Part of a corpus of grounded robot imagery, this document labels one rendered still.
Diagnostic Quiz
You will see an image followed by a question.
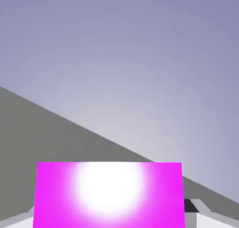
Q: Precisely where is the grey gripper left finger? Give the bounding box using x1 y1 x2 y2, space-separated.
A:
0 205 35 228

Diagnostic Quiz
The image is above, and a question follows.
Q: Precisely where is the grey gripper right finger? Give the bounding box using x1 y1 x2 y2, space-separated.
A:
183 198 239 228

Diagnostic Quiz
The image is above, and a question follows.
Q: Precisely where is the small magenta cube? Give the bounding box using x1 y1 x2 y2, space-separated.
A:
33 161 187 228

